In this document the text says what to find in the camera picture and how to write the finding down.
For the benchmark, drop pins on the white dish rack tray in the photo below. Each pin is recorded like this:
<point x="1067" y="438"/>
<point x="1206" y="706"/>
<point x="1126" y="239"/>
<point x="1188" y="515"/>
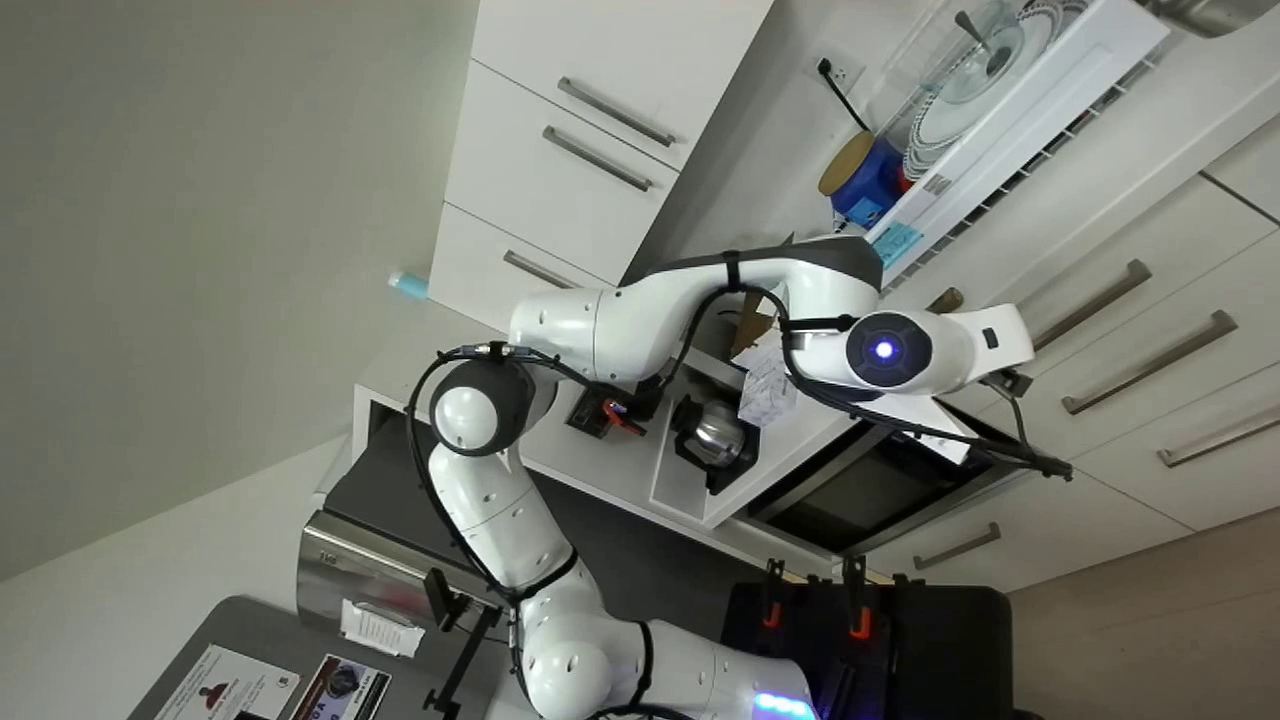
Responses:
<point x="1013" y="149"/>

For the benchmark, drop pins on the stainless steel box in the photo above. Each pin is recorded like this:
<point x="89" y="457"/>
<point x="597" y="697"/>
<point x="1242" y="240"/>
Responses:
<point x="347" y="567"/>

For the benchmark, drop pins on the brown cardboard box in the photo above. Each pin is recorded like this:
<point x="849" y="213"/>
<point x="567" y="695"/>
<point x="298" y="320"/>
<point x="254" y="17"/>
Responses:
<point x="748" y="324"/>

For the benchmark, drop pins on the light blue tape piece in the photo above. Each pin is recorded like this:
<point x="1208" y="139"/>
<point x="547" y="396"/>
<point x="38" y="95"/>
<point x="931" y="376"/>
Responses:
<point x="409" y="285"/>

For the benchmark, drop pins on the black equipment case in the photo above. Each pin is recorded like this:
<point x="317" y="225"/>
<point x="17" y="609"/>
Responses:
<point x="934" y="652"/>

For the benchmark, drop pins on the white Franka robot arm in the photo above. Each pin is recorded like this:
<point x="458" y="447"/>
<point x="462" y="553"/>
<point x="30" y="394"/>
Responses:
<point x="626" y="324"/>

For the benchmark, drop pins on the clear glass lid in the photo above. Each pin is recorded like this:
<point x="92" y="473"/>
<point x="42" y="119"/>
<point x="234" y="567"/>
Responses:
<point x="987" y="86"/>

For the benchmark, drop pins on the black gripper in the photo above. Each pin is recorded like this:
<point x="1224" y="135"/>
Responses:
<point x="1013" y="384"/>

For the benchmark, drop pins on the black orange clamp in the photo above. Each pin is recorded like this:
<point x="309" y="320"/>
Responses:
<point x="862" y="626"/>
<point x="768" y="615"/>

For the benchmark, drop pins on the white paper napkin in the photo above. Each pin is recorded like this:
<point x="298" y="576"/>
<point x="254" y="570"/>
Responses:
<point x="384" y="626"/>

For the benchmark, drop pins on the blue jar with cork lid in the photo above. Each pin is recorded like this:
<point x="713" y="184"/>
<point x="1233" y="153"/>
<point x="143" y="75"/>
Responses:
<point x="874" y="184"/>

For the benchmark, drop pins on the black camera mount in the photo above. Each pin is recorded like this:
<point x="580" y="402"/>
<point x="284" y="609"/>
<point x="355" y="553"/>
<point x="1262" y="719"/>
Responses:
<point x="462" y="652"/>

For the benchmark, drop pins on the white upper cabinets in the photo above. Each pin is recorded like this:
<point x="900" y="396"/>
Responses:
<point x="465" y="254"/>

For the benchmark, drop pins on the white wall cabinet door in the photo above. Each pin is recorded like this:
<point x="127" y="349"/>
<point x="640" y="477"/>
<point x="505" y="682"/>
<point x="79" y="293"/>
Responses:
<point x="640" y="53"/>
<point x="505" y="160"/>

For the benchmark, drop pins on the grey table surface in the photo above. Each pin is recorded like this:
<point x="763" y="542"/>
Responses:
<point x="267" y="626"/>

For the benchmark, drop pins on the white printed paper sheet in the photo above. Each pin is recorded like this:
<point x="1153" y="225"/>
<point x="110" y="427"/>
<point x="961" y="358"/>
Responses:
<point x="766" y="384"/>

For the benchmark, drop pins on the shallow white drawer front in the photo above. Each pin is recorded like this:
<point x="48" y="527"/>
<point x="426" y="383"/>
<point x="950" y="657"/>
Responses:
<point x="1040" y="527"/>

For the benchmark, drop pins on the white instruction sheet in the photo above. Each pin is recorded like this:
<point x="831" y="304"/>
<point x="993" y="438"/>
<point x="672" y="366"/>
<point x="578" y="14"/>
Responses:
<point x="224" y="686"/>

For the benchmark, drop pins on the dark printed card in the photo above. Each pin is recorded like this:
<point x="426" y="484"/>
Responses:
<point x="340" y="686"/>

